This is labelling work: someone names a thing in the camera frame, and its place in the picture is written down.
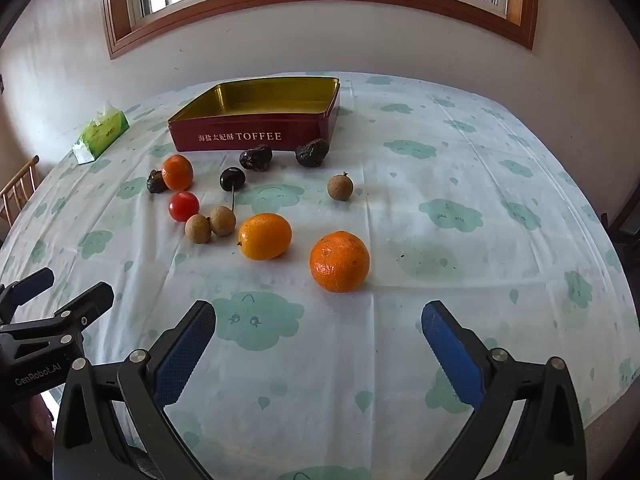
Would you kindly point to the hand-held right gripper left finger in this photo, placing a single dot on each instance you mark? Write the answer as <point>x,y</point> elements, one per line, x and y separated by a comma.
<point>182,355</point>

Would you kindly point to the wooden framed window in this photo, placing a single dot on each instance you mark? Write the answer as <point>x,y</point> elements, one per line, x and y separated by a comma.
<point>117,25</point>

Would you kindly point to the person's left hand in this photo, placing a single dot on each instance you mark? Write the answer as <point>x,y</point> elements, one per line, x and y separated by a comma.
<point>42,422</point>

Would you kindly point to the light wooden chair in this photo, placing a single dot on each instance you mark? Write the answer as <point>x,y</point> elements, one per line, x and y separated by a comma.
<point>25,172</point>

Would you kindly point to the large dark wrinkled fruit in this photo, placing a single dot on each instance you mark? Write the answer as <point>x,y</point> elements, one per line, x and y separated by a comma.
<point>312,152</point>

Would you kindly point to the small mandarin orange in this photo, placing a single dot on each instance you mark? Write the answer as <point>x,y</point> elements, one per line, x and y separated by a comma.
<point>177,172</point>

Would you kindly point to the red and gold tin box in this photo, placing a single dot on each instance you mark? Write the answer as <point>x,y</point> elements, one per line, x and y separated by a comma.
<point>225,132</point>

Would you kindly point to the medium dark wrinkled fruit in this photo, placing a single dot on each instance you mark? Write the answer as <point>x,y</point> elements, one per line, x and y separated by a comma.
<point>256,157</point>

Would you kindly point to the dark furniture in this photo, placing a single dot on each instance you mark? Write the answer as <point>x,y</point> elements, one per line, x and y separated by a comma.
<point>625,222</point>

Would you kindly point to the green tissue pack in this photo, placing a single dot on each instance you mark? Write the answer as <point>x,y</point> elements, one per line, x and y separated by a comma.
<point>100,132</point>

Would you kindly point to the oval orange kumquat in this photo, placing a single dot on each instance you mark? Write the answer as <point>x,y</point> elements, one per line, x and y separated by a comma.
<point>264,236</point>

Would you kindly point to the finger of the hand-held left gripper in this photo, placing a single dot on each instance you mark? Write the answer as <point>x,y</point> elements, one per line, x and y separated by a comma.
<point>30,282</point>
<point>92,300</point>

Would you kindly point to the small dark wrinkled fruit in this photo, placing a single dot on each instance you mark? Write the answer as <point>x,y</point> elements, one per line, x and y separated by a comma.
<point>155,182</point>

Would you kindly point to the dark cherry with stem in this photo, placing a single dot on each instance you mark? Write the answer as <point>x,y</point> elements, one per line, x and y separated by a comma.
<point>232,178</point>

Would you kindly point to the white cloud print tablecloth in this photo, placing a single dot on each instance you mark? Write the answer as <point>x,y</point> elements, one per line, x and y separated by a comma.
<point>450,260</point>

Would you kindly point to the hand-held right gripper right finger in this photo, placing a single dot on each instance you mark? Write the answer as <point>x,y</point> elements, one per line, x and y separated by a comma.
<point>450,355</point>

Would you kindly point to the red cherry tomato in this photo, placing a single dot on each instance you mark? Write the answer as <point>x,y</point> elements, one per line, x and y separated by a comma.
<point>184,206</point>

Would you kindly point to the brown longan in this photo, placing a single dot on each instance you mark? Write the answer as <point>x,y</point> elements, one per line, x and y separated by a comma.
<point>340,186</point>
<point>223,220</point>
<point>198,228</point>

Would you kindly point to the large mandarin orange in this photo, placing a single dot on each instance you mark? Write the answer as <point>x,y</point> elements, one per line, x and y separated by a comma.
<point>340,261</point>

